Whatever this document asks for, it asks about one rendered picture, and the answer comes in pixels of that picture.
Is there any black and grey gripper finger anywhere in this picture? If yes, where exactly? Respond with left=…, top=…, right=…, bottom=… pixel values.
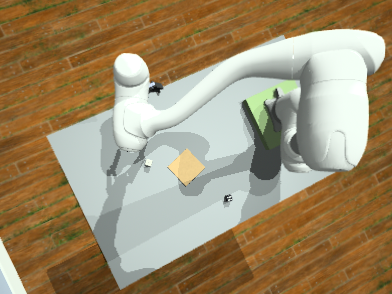
left=149, top=81, right=164, bottom=96

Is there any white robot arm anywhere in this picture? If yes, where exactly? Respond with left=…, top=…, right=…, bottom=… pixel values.
left=112, top=29, right=385, bottom=173

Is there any tan rectangular mat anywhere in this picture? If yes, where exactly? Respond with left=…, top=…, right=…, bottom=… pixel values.
left=168, top=149, right=204, bottom=186

